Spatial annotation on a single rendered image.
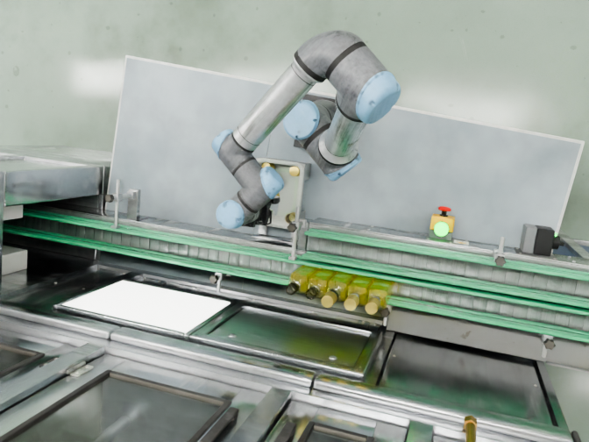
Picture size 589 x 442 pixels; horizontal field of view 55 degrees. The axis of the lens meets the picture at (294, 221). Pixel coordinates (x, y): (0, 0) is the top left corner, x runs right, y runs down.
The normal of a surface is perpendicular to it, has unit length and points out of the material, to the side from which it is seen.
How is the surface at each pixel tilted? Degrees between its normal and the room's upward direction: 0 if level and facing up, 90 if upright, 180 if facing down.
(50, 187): 90
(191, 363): 90
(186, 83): 0
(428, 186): 0
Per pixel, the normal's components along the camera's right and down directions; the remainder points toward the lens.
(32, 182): 0.95, 0.15
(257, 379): 0.11, -0.98
